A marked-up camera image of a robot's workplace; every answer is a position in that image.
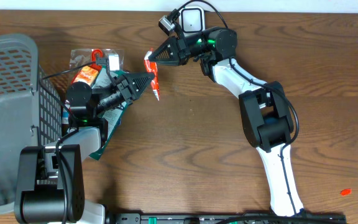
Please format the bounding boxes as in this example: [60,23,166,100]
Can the red snack stick packet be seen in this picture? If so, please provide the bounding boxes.
[143,47,161,102]

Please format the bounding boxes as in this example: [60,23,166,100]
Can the white barcode scanner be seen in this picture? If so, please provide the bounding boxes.
[178,6,206,36]

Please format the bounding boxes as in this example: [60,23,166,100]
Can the red packaged item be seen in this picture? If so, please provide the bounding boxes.
[66,49,124,92]

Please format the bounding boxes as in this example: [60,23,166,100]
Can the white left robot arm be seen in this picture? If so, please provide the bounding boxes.
[14,72,155,223]

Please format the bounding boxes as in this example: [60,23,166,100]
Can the grey plastic basket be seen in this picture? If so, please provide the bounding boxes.
[0,34,62,214]

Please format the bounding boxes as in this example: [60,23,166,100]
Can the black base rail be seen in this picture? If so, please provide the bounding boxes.
[104,209,347,224]

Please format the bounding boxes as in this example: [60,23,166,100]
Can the small red floor marker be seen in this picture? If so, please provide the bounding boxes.
[340,189,352,196]

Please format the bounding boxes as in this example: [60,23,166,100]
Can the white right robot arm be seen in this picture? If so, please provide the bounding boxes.
[149,27,303,217]

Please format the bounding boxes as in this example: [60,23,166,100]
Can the green packaged item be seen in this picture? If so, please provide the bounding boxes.
[89,67,128,161]

